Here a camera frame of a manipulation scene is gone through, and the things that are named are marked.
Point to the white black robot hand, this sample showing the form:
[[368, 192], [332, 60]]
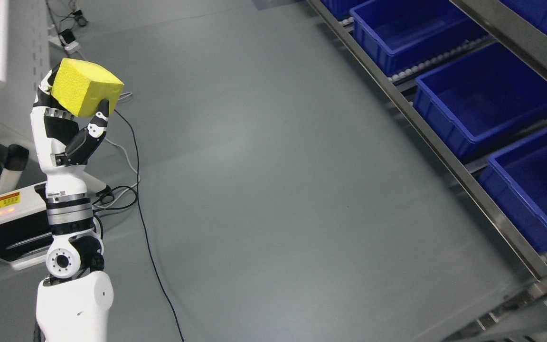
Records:
[[58, 140]]

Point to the yellow foam block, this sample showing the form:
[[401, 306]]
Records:
[[83, 88]]

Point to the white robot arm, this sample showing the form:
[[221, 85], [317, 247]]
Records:
[[74, 300]]

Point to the metal shelf rack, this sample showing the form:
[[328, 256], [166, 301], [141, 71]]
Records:
[[521, 28]]

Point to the white machine with warning label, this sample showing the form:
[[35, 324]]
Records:
[[25, 235]]

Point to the blue plastic bin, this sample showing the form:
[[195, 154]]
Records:
[[477, 103], [400, 34], [516, 180]]

